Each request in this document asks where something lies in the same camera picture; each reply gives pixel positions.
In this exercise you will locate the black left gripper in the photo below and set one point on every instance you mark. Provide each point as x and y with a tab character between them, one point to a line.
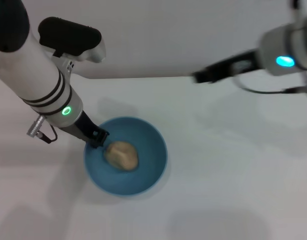
84	127

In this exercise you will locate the beige egg yolk pastry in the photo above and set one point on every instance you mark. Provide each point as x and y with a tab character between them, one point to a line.
122	156

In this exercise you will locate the blue ceramic bowl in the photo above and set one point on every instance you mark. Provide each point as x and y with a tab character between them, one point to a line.
148	150

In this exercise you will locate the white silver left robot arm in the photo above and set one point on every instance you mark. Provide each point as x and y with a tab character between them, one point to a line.
31	72

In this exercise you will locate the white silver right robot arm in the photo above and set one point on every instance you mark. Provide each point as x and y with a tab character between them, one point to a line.
273	45

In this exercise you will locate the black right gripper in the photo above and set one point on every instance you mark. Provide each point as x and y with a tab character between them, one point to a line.
238	66

